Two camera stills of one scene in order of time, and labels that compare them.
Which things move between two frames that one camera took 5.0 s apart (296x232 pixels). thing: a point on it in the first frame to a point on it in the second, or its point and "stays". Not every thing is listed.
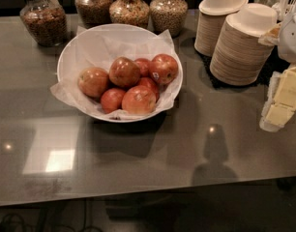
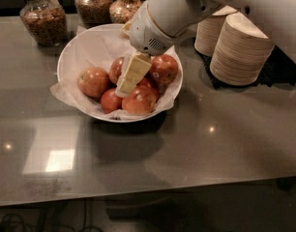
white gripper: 292,38 to 144,33
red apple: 110,100 stays
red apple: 93,80 stays
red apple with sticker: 163,68 stays
